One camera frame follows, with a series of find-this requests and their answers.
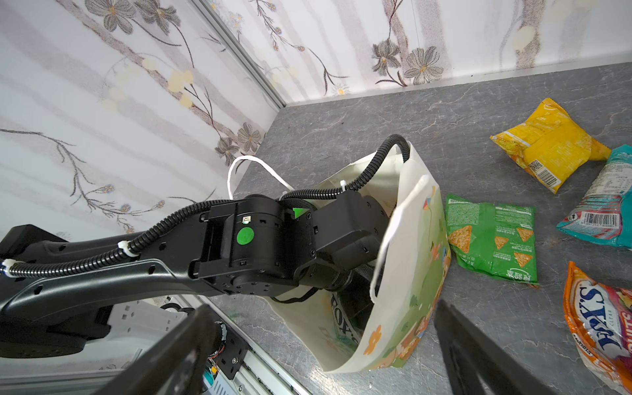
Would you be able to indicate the Fox's lemon blackcurrant candy bag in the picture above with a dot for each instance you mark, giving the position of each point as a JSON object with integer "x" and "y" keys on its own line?
{"x": 599, "y": 319}

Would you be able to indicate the white paper shopping bag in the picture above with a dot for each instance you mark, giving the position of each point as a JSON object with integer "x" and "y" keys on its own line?
{"x": 412, "y": 265}

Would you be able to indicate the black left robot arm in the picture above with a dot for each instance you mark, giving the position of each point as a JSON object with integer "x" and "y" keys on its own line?
{"x": 57, "y": 295}

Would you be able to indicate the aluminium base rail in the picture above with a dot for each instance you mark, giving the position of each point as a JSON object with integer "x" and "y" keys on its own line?
{"x": 241, "y": 368}

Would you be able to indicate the green chips bag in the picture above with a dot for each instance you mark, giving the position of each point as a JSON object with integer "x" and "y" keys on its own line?
{"x": 494, "y": 240}

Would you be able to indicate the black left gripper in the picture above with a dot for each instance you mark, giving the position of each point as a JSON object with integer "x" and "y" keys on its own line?
{"x": 355, "y": 301}

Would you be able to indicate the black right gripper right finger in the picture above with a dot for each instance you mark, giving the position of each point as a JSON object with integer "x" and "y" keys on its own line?
{"x": 474, "y": 362}

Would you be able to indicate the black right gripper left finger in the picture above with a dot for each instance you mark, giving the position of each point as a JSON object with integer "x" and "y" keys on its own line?
{"x": 176, "y": 364}

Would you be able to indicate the teal candy bag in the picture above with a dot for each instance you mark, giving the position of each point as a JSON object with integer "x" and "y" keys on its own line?
{"x": 603, "y": 216}

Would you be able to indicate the yellow snack packet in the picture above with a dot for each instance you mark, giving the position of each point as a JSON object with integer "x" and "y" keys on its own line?
{"x": 550, "y": 146}

